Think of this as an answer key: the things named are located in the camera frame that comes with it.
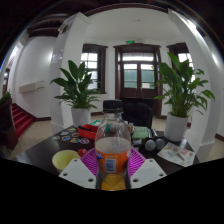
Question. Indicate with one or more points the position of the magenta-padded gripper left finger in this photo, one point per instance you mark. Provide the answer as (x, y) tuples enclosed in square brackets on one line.
[(77, 174)]

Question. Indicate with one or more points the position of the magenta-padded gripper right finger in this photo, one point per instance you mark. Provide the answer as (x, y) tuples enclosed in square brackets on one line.
[(147, 173)]

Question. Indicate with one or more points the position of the orange-labelled clear drink bottle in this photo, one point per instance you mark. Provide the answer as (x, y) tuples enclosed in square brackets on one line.
[(112, 146)]

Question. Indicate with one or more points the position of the yellow cup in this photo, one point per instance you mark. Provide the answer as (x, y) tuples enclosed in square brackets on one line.
[(65, 159)]

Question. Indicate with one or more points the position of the dark device with grey domes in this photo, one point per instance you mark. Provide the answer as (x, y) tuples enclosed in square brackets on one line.
[(154, 144)]

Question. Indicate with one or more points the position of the white printed leaflet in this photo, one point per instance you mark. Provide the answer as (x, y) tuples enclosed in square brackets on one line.
[(176, 154)]

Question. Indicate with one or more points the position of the sheet of colourful round stickers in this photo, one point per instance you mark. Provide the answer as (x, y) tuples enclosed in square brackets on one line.
[(74, 136)]

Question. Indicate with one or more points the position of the black chair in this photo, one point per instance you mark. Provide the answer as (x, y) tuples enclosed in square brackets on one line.
[(137, 114)]

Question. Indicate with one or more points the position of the red carpeted staircase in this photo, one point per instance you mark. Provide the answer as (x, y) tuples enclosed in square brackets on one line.
[(22, 119)]

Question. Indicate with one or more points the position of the dark wooden planter with greenery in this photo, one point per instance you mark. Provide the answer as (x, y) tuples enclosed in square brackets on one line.
[(6, 123)]

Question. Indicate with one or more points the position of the potted plant in white pot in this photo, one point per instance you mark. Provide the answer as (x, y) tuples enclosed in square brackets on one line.
[(181, 90), (77, 86)]

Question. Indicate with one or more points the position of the dark wooden double door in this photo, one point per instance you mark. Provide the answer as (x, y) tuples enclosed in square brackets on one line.
[(138, 71)]

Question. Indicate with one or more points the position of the dark-framed window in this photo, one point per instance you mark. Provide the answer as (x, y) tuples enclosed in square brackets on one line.
[(182, 53), (93, 66)]

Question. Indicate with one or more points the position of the green exit sign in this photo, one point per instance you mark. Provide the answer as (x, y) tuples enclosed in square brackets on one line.
[(130, 42)]

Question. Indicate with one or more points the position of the white wall-mounted unit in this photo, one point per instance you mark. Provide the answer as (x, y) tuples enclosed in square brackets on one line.
[(31, 86)]

